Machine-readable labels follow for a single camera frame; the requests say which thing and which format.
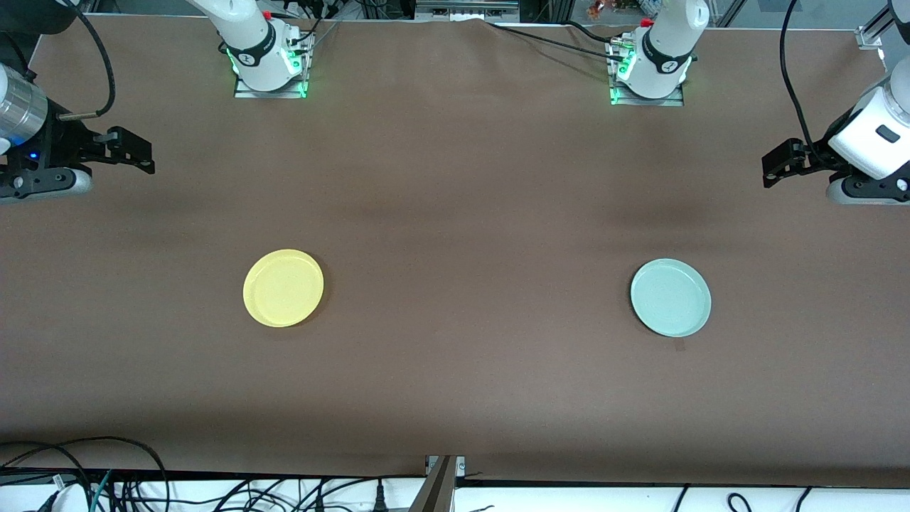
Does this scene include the aluminium corner bracket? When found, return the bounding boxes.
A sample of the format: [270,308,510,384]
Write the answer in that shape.
[855,6,896,52]

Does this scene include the short black table cable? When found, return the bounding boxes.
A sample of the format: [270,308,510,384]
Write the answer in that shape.
[565,19,637,48]

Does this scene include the teal cable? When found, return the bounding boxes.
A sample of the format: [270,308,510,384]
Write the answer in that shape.
[89,468,114,512]

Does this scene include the aluminium frame rail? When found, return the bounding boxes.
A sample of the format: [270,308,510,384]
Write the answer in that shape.
[414,0,521,23]

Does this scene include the aluminium profile beam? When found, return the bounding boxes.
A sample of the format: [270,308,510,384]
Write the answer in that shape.
[408,455,467,512]

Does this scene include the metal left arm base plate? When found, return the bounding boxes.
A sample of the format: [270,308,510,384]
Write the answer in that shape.
[606,39,685,108]

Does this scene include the long black table cable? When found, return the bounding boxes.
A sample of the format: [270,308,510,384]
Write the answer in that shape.
[486,21,626,63]

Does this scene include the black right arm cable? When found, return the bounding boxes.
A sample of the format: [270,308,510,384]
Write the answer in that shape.
[58,0,117,122]

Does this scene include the pale green plate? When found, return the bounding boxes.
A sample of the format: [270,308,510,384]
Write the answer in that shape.
[629,257,712,338]

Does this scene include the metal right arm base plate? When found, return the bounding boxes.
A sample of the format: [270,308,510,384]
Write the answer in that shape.
[233,28,309,100]

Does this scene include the black looping cable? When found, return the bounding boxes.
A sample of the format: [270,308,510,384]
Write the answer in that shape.
[0,435,170,512]

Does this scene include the yellow plate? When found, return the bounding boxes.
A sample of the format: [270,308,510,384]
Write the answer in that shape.
[242,248,326,329]

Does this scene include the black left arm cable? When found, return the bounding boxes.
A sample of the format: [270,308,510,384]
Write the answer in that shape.
[778,0,818,159]

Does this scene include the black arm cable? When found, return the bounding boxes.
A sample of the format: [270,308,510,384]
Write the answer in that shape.
[58,0,117,122]
[778,0,818,159]

